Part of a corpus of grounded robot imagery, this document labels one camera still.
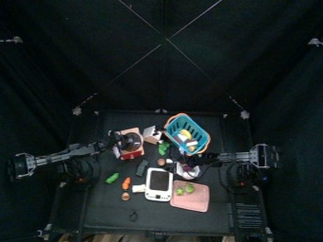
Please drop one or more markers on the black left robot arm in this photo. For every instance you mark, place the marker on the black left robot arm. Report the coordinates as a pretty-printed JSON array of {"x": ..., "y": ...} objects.
[{"x": 55, "y": 156}]

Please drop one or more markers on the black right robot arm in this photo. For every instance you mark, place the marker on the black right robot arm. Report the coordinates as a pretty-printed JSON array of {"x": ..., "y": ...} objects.
[{"x": 252, "y": 156}]

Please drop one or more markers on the black toy pot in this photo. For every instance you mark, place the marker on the black toy pot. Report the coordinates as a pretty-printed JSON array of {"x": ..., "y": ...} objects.
[{"x": 132, "y": 141}]

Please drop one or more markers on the white bowl with purple toy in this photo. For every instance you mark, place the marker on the white bowl with purple toy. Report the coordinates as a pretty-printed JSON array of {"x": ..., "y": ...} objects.
[{"x": 187, "y": 171}]

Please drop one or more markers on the small brown round toy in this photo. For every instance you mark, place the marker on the small brown round toy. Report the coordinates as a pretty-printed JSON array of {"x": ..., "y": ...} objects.
[{"x": 161, "y": 162}]

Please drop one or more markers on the white toy item in basket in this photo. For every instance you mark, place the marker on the white toy item in basket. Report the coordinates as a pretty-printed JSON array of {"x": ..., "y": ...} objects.
[{"x": 191, "y": 144}]

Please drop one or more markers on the green toy leafy vegetable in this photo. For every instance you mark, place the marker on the green toy leafy vegetable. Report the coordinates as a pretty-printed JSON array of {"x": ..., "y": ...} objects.
[{"x": 163, "y": 148}]

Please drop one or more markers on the yellow toy banana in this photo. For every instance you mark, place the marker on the yellow toy banana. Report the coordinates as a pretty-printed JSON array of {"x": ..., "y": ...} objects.
[{"x": 185, "y": 134}]

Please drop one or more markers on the green toy round vegetable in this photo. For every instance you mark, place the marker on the green toy round vegetable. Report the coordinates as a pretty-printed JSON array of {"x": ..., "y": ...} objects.
[{"x": 189, "y": 188}]

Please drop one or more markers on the teal basket with orange rim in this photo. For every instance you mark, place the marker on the teal basket with orange rim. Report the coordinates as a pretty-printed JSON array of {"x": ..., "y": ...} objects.
[{"x": 187, "y": 134}]

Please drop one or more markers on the dark grey rectangular block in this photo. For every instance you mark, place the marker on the dark grey rectangular block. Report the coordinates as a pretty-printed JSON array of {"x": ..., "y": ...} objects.
[{"x": 141, "y": 167}]

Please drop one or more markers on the white toy tablet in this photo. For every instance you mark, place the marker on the white toy tablet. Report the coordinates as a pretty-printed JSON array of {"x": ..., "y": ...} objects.
[{"x": 159, "y": 184}]

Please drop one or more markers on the green toy star slice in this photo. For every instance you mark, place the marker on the green toy star slice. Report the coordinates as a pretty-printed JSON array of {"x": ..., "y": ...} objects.
[{"x": 179, "y": 191}]

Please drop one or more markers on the small white wooden box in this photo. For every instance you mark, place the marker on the small white wooden box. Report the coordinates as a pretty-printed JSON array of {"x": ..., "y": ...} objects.
[{"x": 151, "y": 134}]

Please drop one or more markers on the green toy cucumber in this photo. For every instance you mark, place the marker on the green toy cucumber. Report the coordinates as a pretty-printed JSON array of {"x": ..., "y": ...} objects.
[{"x": 111, "y": 178}]

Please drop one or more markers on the pink cutting board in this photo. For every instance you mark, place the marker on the pink cutting board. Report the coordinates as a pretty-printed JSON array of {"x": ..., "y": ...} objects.
[{"x": 189, "y": 196}]

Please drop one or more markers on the orange toy carrot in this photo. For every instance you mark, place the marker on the orange toy carrot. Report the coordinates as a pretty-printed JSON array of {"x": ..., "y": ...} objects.
[{"x": 125, "y": 183}]

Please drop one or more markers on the small white card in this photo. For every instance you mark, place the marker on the small white card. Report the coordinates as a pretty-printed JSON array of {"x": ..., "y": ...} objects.
[{"x": 139, "y": 188}]

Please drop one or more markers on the small tan toy slice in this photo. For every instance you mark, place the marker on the small tan toy slice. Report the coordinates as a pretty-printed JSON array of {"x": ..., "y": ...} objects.
[{"x": 125, "y": 196}]

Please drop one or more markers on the silver frame clamp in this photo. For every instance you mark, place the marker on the silver frame clamp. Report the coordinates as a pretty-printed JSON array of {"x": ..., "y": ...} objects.
[
  {"x": 16, "y": 40},
  {"x": 244, "y": 114},
  {"x": 76, "y": 110},
  {"x": 314, "y": 41}
]

